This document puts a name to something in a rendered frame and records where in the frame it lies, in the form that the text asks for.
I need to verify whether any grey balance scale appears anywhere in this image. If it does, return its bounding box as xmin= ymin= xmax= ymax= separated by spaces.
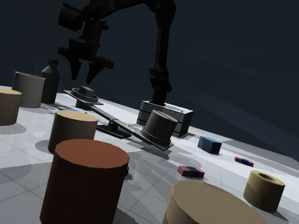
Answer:
xmin=63 ymin=88 xmax=174 ymax=151

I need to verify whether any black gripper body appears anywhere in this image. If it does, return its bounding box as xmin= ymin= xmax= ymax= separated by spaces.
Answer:
xmin=57 ymin=34 xmax=114 ymax=70

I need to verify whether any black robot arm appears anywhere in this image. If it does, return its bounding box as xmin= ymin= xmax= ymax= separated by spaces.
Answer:
xmin=58 ymin=0 xmax=176 ymax=106

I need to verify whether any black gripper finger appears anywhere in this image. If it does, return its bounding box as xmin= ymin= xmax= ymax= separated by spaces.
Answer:
xmin=65 ymin=56 xmax=82 ymax=80
xmin=86 ymin=63 xmax=104 ymax=84

